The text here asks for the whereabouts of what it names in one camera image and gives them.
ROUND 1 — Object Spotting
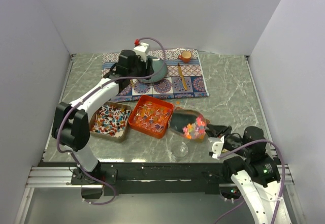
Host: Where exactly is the patterned cloth placemat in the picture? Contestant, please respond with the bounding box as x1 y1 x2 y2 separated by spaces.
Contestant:
111 48 209 102

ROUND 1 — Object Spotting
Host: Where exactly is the silver metal scoop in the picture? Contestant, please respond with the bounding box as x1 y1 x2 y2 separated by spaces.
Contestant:
168 107 207 142

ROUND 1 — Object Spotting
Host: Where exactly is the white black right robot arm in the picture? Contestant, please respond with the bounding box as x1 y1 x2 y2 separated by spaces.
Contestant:
206 124 291 223

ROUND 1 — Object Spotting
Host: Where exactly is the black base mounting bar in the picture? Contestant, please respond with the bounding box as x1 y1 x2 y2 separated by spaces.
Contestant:
71 163 241 201

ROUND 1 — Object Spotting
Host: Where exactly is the brown tin of lollipops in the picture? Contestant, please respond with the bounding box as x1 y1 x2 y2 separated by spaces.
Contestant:
89 102 132 143

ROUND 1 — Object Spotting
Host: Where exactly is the orange tray of candies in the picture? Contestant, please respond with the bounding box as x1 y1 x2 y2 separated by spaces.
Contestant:
128 95 174 139

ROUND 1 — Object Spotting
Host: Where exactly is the gold knife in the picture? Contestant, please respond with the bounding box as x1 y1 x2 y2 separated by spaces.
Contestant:
177 63 187 91

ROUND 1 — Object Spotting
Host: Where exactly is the gold tin of star candies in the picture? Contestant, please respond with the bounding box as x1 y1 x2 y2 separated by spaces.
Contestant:
200 119 210 140

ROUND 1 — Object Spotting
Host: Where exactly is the orange coffee cup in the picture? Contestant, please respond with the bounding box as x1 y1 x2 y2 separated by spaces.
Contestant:
178 51 192 63

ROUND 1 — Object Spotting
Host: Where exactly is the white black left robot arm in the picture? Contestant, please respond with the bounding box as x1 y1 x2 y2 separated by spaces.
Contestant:
52 47 152 184

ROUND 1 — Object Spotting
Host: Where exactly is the aluminium frame rail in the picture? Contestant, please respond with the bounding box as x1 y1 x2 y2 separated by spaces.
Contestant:
25 167 101 188

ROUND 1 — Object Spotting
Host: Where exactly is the teal ceramic plate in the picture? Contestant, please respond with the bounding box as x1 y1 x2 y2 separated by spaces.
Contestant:
139 56 168 84

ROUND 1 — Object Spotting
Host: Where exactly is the clear plastic jar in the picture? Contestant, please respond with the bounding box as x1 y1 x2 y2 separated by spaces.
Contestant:
171 142 188 162

